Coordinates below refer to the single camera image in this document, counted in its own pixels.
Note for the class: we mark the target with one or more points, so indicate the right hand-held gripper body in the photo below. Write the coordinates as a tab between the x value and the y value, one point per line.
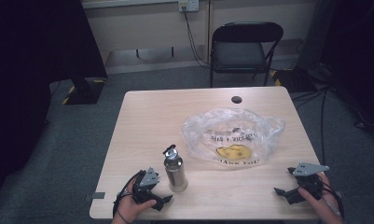
310	179

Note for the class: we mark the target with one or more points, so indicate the stainless steel bottle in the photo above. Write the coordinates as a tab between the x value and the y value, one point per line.
175	175

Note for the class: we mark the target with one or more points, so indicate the clear plastic bag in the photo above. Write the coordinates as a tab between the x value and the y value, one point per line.
231	130

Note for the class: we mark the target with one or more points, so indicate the person's left hand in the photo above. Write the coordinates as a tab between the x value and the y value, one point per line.
130	205

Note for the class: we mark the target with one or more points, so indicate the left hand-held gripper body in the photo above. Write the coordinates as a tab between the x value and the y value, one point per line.
145	189

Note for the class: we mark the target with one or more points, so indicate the black folding chair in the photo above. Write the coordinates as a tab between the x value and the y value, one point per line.
237	54

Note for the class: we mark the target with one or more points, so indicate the white wall outlet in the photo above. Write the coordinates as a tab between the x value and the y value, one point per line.
189	5

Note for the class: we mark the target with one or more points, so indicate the person's right hand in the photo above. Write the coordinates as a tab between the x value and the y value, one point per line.
327	202

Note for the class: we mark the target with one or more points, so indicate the black curtain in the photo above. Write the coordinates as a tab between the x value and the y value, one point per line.
35	62
355	46

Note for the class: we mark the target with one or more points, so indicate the grey table edge tab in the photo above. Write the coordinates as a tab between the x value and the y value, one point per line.
96	195

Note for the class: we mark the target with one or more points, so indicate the black yellow-striped stand base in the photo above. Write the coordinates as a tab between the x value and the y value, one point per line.
83	91
295	81

